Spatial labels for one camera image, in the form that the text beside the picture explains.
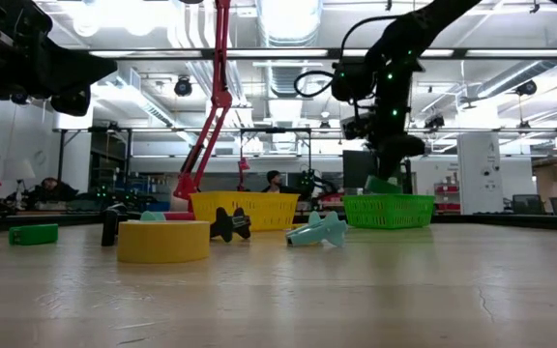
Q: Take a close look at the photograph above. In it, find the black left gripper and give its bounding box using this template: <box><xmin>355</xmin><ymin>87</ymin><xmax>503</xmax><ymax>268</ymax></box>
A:
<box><xmin>0</xmin><ymin>0</ymin><xmax>118</xmax><ymax>118</ymax></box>

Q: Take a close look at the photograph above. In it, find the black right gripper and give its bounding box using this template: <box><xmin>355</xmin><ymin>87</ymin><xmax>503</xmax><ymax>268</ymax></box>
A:
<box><xmin>369</xmin><ymin>108</ymin><xmax>426</xmax><ymax>195</ymax></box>

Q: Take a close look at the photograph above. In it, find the yellow tape roll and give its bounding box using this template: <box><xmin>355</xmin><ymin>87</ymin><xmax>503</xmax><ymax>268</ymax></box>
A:
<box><xmin>116</xmin><ymin>219</ymin><xmax>212</xmax><ymax>265</ymax></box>

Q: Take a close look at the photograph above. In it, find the green mini stapler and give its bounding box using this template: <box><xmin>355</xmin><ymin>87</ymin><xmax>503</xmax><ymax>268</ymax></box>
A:
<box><xmin>8</xmin><ymin>222</ymin><xmax>60</xmax><ymax>247</ymax></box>

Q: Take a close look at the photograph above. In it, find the green plastic basket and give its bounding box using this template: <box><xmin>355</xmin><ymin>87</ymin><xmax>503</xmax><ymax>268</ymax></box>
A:
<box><xmin>342</xmin><ymin>193</ymin><xmax>436</xmax><ymax>230</ymax></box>

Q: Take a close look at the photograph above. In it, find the black flat screen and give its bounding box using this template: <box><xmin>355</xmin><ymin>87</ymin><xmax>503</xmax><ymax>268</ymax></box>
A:
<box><xmin>341</xmin><ymin>149</ymin><xmax>379</xmax><ymax>189</ymax></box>

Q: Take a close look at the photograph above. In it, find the white cabinet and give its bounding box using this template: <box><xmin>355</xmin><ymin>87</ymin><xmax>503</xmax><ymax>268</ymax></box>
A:
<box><xmin>456</xmin><ymin>131</ymin><xmax>505</xmax><ymax>216</ymax></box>

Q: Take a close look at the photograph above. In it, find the black ceiling spotlight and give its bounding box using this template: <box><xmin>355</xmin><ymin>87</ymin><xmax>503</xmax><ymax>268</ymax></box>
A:
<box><xmin>173</xmin><ymin>76</ymin><xmax>194</xmax><ymax>98</ymax></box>
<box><xmin>515</xmin><ymin>79</ymin><xmax>539</xmax><ymax>97</ymax></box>

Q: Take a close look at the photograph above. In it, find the white table lamp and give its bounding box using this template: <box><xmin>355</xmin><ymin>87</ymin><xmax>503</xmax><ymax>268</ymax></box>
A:
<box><xmin>1</xmin><ymin>158</ymin><xmax>37</xmax><ymax>204</ymax></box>

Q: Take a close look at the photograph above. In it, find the person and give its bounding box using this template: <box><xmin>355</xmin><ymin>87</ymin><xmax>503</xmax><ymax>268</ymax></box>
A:
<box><xmin>260</xmin><ymin>169</ymin><xmax>299</xmax><ymax>194</ymax></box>
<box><xmin>26</xmin><ymin>176</ymin><xmax>79</xmax><ymax>203</ymax></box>

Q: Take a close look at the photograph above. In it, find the red desk lamp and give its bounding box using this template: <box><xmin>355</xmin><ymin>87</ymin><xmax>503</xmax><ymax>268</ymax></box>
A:
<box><xmin>164</xmin><ymin>0</ymin><xmax>234</xmax><ymax>222</ymax></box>

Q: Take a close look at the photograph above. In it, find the yellow plastic basket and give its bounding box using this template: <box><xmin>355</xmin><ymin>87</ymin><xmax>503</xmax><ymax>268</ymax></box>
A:
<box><xmin>190</xmin><ymin>190</ymin><xmax>302</xmax><ymax>232</ymax></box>

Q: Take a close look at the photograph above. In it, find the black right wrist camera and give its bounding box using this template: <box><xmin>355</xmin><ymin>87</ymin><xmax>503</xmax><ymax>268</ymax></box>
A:
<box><xmin>339</xmin><ymin>113</ymin><xmax>374</xmax><ymax>142</ymax></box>

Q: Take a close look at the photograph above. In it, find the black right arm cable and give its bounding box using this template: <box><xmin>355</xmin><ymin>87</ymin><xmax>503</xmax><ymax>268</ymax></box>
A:
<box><xmin>293</xmin><ymin>14</ymin><xmax>400</xmax><ymax>98</ymax></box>

